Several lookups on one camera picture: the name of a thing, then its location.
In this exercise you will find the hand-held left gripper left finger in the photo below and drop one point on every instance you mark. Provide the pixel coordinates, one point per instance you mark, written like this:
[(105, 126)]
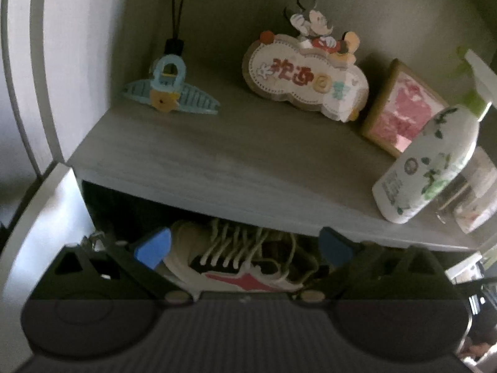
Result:
[(153, 246)]

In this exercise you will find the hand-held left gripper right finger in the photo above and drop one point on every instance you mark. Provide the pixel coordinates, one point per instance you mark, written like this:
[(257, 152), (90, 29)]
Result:
[(336, 246)]

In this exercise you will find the grey shoe cabinet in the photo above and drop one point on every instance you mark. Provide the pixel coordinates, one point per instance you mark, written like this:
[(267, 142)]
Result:
[(233, 163)]

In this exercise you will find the plain white cabinet door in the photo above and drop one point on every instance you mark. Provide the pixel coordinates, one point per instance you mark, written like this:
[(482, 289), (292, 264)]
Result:
[(39, 221)]

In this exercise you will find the white lotion pump bottle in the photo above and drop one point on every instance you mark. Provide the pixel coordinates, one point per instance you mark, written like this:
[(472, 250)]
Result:
[(423, 167)]

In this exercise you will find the clear plastic jar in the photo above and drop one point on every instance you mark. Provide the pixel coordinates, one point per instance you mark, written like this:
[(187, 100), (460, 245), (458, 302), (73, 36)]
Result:
[(477, 186)]

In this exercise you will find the blue airplane ornament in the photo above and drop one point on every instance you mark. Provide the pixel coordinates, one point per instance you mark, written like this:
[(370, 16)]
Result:
[(171, 85)]

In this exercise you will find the cartoon mouse welcome sign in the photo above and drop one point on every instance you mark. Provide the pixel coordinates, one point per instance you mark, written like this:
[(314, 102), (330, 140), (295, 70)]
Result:
[(303, 81)]

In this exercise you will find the white flower reed diffuser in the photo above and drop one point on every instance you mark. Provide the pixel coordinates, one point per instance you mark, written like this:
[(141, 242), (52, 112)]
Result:
[(174, 46)]

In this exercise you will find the wooden picture frame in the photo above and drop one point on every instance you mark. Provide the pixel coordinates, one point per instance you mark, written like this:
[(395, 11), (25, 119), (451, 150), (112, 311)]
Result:
[(403, 116)]

